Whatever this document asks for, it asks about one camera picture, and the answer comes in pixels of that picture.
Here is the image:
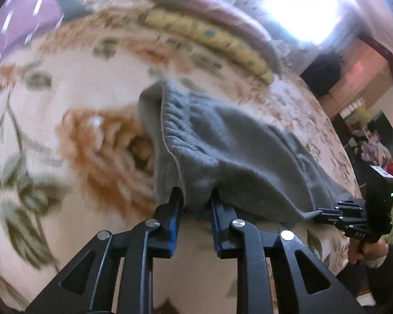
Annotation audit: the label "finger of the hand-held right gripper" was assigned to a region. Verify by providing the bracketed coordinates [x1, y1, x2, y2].
[314, 199, 368, 223]
[335, 217, 368, 237]

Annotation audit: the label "grey pants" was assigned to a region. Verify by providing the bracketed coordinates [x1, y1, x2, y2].
[138, 82, 354, 227]

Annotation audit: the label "yellow folded quilt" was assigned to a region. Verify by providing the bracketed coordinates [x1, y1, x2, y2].
[143, 8, 275, 86]

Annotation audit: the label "floral beige blanket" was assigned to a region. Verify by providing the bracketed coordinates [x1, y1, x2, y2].
[0, 0, 362, 314]

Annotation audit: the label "person's right forearm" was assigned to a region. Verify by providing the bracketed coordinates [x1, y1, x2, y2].
[337, 245, 393, 302]

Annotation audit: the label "person's right hand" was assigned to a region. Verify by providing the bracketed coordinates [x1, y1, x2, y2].
[361, 239, 390, 263]

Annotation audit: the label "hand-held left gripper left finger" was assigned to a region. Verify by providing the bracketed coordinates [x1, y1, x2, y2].
[25, 187, 184, 314]

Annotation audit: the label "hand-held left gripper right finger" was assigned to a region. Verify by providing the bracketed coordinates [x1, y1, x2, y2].
[210, 190, 367, 314]

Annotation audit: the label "stack of folded blankets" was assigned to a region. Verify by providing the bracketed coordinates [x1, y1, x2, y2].
[136, 0, 282, 72]

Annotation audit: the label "wooden cabinet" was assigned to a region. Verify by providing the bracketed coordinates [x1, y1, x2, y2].
[316, 36, 393, 120]

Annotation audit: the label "dark screen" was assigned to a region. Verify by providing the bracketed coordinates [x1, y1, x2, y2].
[375, 110, 393, 158]

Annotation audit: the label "dark cloth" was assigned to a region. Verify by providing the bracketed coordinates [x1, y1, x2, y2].
[299, 52, 345, 99]

